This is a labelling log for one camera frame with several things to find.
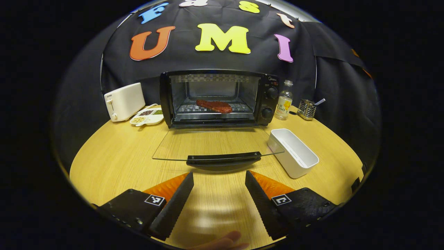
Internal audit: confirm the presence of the metal oven rack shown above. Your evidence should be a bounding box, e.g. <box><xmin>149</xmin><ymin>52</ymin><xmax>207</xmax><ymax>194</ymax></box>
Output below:
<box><xmin>179</xmin><ymin>102</ymin><xmax>251</xmax><ymax>114</ymax></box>

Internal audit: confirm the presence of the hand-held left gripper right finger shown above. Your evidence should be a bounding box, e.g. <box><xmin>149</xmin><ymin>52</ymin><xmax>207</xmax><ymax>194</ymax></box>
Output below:
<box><xmin>245</xmin><ymin>170</ymin><xmax>339</xmax><ymax>241</ymax></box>

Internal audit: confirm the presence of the white divided seasoning dish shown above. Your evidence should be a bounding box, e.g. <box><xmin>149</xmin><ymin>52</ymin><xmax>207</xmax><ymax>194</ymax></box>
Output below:
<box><xmin>130</xmin><ymin>108</ymin><xmax>164</xmax><ymax>127</ymax></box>

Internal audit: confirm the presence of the red meat steak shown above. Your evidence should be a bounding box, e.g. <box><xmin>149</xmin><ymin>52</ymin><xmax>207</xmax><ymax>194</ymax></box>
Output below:
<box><xmin>196</xmin><ymin>100</ymin><xmax>233</xmax><ymax>114</ymax></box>

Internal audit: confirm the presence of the black backdrop cloth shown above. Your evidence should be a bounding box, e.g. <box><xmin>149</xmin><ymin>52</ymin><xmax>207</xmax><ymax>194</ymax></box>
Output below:
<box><xmin>52</xmin><ymin>0</ymin><xmax>382</xmax><ymax>164</ymax></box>

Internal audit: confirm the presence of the clear glass bottle yellow label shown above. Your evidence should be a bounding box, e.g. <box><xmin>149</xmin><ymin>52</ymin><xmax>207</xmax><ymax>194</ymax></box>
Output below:
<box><xmin>274</xmin><ymin>80</ymin><xmax>293</xmax><ymax>121</ymax></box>

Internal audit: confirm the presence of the black electric oven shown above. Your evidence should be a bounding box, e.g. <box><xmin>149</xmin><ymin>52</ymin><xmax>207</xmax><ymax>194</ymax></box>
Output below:
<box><xmin>152</xmin><ymin>69</ymin><xmax>285</xmax><ymax>172</ymax></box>

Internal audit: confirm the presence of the white rectangular container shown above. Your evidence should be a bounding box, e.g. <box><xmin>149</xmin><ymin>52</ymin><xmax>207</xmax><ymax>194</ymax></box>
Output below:
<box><xmin>267</xmin><ymin>128</ymin><xmax>319</xmax><ymax>179</ymax></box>

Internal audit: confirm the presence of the metal mesh utensil holder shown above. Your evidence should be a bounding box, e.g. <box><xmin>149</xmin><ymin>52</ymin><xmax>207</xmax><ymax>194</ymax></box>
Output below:
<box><xmin>298</xmin><ymin>99</ymin><xmax>317</xmax><ymax>121</ymax></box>

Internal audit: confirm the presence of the white toaster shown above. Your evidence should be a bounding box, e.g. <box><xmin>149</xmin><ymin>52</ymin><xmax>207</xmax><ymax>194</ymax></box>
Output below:
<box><xmin>104</xmin><ymin>82</ymin><xmax>146</xmax><ymax>122</ymax></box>

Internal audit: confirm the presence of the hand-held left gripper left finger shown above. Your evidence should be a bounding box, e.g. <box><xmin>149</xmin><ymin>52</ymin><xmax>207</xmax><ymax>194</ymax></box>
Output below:
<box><xmin>96</xmin><ymin>172</ymin><xmax>195</xmax><ymax>241</ymax></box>

